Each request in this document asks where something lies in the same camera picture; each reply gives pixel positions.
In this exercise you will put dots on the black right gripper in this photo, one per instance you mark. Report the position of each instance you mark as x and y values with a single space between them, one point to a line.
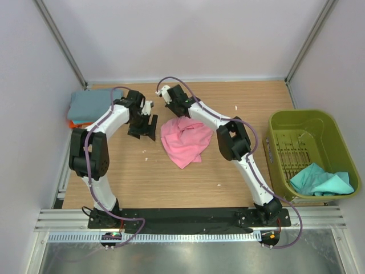
169 106

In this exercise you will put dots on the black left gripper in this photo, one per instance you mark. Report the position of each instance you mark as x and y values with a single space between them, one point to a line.
148 130

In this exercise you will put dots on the pink t shirt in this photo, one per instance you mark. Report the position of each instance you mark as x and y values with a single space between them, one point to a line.
184 139

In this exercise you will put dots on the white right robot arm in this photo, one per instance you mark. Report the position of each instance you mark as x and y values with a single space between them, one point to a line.
233 143

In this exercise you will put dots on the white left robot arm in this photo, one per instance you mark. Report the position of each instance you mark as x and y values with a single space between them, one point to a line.
89 154

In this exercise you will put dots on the folded grey-blue t shirt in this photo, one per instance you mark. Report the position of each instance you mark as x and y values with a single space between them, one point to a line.
89 105

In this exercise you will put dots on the folded orange t shirt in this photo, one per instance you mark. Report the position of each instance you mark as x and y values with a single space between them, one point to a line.
76 124

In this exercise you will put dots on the green plastic basket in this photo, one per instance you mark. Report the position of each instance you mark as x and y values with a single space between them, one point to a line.
296 139

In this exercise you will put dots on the teal t shirt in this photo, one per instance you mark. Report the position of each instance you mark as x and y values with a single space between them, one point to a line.
314 181

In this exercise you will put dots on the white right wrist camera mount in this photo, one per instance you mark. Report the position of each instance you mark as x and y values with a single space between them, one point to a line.
163 93

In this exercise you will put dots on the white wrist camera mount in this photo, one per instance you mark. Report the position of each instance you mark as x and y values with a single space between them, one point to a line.
146 106
163 93

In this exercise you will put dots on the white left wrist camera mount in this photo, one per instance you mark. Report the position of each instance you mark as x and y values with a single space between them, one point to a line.
146 106

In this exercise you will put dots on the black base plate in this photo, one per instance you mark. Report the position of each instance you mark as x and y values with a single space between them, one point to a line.
185 220

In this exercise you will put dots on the white slotted cable duct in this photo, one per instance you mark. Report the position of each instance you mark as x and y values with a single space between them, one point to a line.
111 237

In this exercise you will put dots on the aluminium frame rail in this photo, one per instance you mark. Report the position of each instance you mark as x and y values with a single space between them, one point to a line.
307 217

